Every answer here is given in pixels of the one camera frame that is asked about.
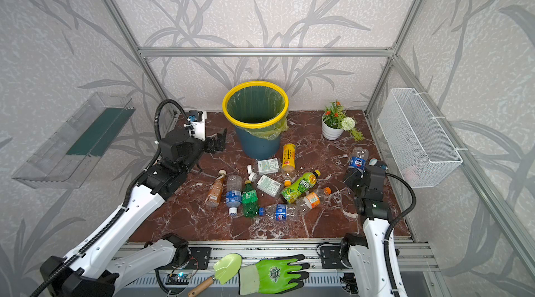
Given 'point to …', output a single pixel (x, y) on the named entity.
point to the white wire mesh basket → (418, 143)
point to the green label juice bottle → (291, 193)
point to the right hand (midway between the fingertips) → (351, 166)
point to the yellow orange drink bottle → (288, 164)
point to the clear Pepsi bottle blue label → (358, 158)
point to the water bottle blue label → (234, 193)
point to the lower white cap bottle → (266, 184)
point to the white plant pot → (329, 132)
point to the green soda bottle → (249, 201)
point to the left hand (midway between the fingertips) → (216, 120)
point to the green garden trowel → (225, 268)
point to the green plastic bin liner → (257, 104)
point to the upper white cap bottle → (265, 166)
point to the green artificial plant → (334, 117)
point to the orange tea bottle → (215, 189)
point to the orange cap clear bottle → (312, 200)
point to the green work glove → (274, 275)
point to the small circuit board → (177, 279)
